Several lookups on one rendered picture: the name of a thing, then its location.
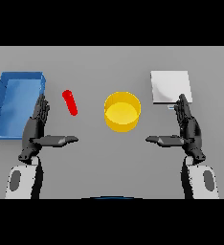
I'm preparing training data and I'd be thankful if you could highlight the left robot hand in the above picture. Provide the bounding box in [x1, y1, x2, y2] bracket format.
[17, 93, 79, 165]

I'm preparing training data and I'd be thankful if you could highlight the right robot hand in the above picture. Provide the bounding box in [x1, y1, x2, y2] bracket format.
[145, 93, 207, 166]

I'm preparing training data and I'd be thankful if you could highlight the red beaker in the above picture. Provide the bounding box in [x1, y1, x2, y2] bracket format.
[61, 89, 78, 117]

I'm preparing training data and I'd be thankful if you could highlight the pale square scale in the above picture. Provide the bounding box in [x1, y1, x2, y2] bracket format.
[149, 70, 193, 105]

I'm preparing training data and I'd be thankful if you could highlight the yellow bowl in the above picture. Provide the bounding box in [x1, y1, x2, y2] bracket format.
[103, 91, 142, 133]

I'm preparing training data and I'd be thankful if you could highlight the blue tray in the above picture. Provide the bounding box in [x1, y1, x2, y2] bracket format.
[0, 71, 47, 141]

